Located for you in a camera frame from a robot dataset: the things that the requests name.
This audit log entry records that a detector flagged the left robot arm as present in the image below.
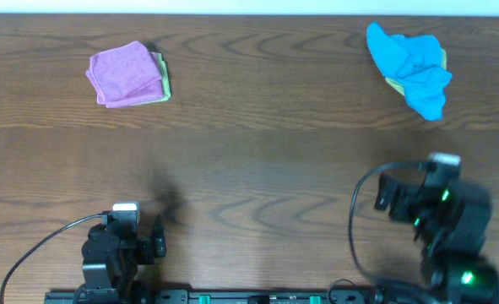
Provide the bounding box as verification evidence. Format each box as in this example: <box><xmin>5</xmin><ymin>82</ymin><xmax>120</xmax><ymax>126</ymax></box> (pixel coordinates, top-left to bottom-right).
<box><xmin>72</xmin><ymin>211</ymin><xmax>166</xmax><ymax>304</ymax></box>

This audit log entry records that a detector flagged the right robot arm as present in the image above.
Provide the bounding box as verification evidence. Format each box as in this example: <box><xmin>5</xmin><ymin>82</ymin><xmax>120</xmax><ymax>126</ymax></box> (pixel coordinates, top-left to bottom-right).
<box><xmin>375</xmin><ymin>174</ymin><xmax>499</xmax><ymax>303</ymax></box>

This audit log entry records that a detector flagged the left black cable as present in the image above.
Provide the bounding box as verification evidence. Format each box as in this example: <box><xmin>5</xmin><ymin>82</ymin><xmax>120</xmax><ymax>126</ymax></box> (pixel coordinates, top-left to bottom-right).
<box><xmin>0</xmin><ymin>213</ymin><xmax>109</xmax><ymax>304</ymax></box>

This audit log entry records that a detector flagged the folded green microfiber cloth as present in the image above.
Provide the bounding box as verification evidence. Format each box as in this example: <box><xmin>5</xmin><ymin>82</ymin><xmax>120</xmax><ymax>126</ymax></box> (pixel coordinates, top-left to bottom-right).
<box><xmin>131</xmin><ymin>52</ymin><xmax>171</xmax><ymax>106</ymax></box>

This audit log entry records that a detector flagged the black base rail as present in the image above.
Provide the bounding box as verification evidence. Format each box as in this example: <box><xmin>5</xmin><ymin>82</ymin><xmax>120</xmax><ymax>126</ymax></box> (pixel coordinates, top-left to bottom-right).
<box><xmin>44</xmin><ymin>286</ymin><xmax>385</xmax><ymax>304</ymax></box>

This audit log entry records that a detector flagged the folded purple microfiber cloth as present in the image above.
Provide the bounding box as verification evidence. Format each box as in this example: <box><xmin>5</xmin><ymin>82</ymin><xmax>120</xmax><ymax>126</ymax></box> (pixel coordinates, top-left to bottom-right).
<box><xmin>85</xmin><ymin>41</ymin><xmax>160</xmax><ymax>108</ymax></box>

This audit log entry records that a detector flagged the black cable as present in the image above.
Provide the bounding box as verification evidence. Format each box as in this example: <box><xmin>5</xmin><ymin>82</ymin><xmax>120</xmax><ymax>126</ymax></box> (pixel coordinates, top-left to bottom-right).
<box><xmin>0</xmin><ymin>213</ymin><xmax>109</xmax><ymax>304</ymax></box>
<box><xmin>347</xmin><ymin>160</ymin><xmax>434</xmax><ymax>292</ymax></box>

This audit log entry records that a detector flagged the right black cable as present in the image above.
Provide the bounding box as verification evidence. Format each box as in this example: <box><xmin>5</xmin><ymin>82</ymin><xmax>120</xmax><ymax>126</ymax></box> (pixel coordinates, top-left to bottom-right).
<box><xmin>347</xmin><ymin>160</ymin><xmax>434</xmax><ymax>292</ymax></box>

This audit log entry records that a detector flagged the crumpled green microfiber cloth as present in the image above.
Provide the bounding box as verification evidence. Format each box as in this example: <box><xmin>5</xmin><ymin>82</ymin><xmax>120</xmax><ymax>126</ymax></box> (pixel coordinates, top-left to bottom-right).
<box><xmin>385</xmin><ymin>49</ymin><xmax>447</xmax><ymax>96</ymax></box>

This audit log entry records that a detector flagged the blue microfiber cloth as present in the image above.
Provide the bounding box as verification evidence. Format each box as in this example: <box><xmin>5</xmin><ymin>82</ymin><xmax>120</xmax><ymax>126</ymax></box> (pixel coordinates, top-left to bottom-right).
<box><xmin>366</xmin><ymin>21</ymin><xmax>453</xmax><ymax>122</ymax></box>

